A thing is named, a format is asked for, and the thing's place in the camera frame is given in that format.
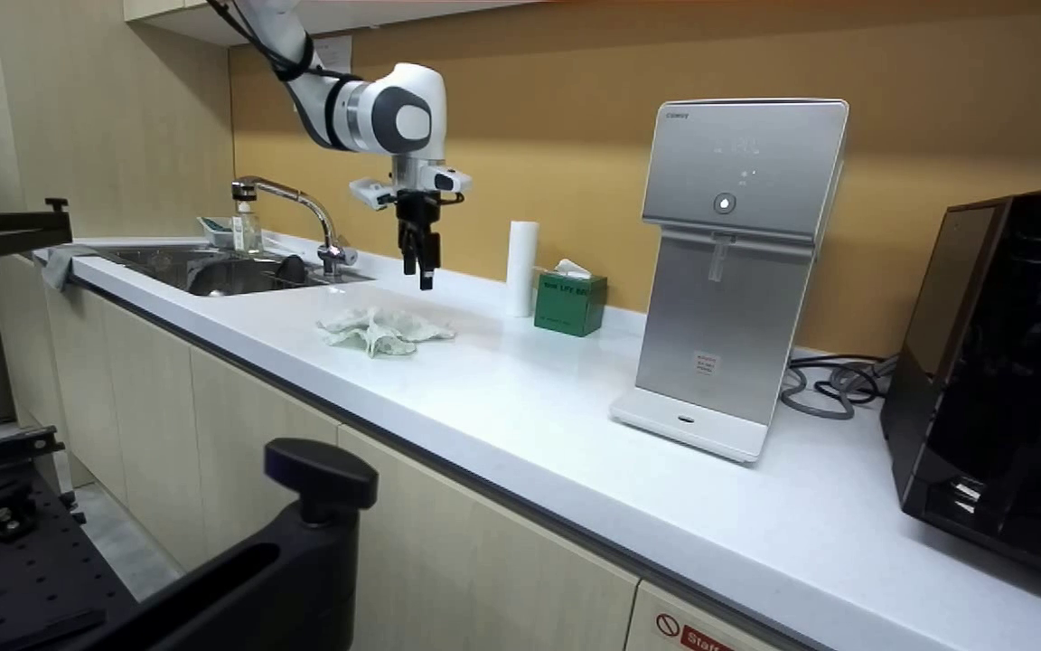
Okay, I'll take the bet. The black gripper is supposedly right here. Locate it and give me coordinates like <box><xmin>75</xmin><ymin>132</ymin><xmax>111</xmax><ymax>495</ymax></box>
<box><xmin>395</xmin><ymin>186</ymin><xmax>445</xmax><ymax>294</ymax></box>

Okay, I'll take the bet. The white green-stained towel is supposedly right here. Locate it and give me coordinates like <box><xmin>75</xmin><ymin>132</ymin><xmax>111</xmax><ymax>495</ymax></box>
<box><xmin>316</xmin><ymin>305</ymin><xmax>461</xmax><ymax>362</ymax></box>

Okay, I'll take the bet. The white paper roll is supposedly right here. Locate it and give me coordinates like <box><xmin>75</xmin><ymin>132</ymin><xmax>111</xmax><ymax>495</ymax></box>
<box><xmin>502</xmin><ymin>218</ymin><xmax>543</xmax><ymax>323</ymax></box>

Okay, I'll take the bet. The chrome faucet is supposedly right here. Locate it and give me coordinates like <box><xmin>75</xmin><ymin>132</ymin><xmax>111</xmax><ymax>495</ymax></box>
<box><xmin>227</xmin><ymin>174</ymin><xmax>358</xmax><ymax>279</ymax></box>

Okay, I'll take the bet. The green tissue box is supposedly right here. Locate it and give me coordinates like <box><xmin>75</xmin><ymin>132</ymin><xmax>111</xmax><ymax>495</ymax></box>
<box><xmin>532</xmin><ymin>258</ymin><xmax>610</xmax><ymax>340</ymax></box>

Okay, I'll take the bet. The dark round pan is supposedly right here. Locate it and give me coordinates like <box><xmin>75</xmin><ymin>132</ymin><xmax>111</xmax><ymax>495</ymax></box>
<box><xmin>186</xmin><ymin>252</ymin><xmax>316</xmax><ymax>301</ymax></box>

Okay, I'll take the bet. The small clear soap bottle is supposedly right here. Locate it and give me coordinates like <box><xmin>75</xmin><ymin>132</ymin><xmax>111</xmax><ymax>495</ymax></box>
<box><xmin>227</xmin><ymin>200</ymin><xmax>268</xmax><ymax>258</ymax></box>

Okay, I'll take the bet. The steel kitchen sink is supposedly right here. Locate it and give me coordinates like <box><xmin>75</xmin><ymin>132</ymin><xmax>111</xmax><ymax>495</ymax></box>
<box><xmin>89</xmin><ymin>238</ymin><xmax>372</xmax><ymax>301</ymax></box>

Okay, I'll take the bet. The beige base cabinet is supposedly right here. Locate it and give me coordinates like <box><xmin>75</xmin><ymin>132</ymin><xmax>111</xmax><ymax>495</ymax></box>
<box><xmin>0</xmin><ymin>258</ymin><xmax>814</xmax><ymax>651</ymax></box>

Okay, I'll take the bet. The silver water dispenser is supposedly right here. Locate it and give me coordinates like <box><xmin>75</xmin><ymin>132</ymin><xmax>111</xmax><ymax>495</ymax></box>
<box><xmin>607</xmin><ymin>96</ymin><xmax>852</xmax><ymax>470</ymax></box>

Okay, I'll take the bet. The red warning sticker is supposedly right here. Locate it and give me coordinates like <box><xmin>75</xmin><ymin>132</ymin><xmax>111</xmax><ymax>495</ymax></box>
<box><xmin>651</xmin><ymin>608</ymin><xmax>737</xmax><ymax>651</ymax></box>

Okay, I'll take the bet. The black glossy oven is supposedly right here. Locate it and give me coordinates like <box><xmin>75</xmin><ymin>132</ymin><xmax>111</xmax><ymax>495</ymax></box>
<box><xmin>878</xmin><ymin>177</ymin><xmax>1041</xmax><ymax>595</ymax></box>

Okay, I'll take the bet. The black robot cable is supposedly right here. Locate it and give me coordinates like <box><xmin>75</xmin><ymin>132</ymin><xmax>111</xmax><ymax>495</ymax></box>
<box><xmin>203</xmin><ymin>0</ymin><xmax>338</xmax><ymax>90</ymax></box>

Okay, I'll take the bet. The beige wall cabinet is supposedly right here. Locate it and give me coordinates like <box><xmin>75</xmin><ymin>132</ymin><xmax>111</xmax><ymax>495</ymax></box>
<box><xmin>121</xmin><ymin>0</ymin><xmax>549</xmax><ymax>50</ymax></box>

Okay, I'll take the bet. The black coiled power cable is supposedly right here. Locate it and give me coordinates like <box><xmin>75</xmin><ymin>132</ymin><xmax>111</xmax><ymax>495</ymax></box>
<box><xmin>778</xmin><ymin>350</ymin><xmax>898</xmax><ymax>423</ymax></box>

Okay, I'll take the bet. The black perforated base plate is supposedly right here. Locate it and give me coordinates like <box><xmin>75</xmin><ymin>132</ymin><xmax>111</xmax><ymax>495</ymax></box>
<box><xmin>0</xmin><ymin>425</ymin><xmax>144</xmax><ymax>651</ymax></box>

